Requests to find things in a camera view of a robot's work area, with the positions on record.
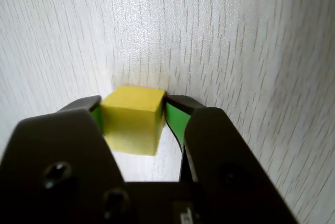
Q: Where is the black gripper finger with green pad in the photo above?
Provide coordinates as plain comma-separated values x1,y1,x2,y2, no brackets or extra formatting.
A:
0,95,129,224
164,94,299,224

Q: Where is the yellow foam cube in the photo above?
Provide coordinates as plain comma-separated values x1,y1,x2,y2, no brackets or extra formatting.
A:
100,85,169,156

